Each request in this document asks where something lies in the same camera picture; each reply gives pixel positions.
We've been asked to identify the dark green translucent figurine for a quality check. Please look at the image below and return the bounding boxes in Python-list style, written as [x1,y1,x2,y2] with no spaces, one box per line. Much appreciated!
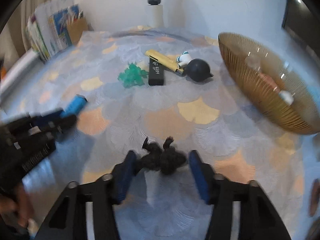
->
[118,63,149,88]

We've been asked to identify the black dragon figurine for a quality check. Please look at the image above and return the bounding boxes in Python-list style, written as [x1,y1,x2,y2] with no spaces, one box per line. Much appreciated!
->
[135,137,187,176]

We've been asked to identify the black rectangular box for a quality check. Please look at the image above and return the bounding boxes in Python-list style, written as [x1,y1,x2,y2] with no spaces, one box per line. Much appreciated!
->
[148,58,164,86]

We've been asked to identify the white cube charger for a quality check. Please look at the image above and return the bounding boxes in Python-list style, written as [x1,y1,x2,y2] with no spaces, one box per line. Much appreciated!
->
[278,90,294,106]

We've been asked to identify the yellow rectangular device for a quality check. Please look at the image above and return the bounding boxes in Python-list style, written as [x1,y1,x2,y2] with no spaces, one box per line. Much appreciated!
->
[145,49,184,74]

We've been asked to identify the pink capybara card box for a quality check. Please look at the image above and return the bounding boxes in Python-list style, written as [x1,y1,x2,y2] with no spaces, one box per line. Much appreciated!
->
[259,73,281,93]

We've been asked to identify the black ball toy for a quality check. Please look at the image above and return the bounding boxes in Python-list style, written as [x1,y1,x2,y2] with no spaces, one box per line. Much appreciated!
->
[184,59,213,82]

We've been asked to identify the person left hand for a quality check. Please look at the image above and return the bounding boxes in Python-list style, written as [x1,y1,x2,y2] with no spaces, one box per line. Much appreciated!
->
[1,183,34,228]

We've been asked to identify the stack of books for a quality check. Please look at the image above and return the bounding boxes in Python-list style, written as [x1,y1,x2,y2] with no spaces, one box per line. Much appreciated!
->
[25,0,81,61]

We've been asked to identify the cardboard pen holder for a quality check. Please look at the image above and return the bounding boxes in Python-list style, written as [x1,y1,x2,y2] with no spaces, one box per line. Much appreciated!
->
[67,17,88,45]

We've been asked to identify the fan pattern table mat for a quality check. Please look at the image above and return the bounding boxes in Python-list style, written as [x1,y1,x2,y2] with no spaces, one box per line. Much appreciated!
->
[1,29,319,239]

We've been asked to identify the pens in holder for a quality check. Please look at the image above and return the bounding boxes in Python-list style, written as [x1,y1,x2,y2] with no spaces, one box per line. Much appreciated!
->
[71,10,84,23]

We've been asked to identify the amber ribbed glass bowl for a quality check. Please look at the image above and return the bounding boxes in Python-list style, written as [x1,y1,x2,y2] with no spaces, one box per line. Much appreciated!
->
[218,32,319,134]

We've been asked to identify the white desk lamp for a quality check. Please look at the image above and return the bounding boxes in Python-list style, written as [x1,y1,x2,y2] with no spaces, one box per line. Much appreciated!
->
[145,0,164,28]

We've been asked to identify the black monitor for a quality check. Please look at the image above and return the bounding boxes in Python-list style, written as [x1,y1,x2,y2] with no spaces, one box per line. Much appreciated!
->
[282,0,319,58]

